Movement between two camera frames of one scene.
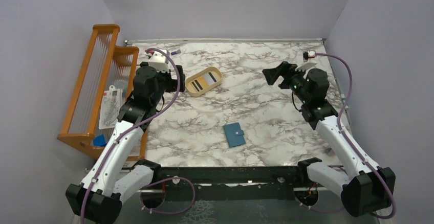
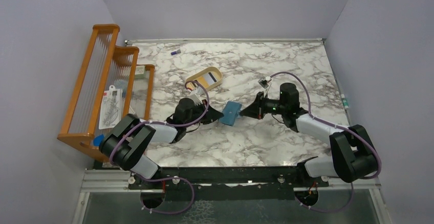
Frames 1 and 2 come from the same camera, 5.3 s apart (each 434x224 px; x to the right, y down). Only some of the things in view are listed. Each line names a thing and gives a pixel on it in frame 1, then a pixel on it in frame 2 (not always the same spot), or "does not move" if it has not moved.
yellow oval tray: (203, 81) does not move
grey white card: (210, 78) does not move
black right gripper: (273, 74) → (257, 109)
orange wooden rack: (100, 91) does not move
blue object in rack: (99, 140) does not move
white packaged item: (111, 102) does not move
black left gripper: (173, 83) → (211, 115)
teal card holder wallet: (234, 134) → (231, 111)
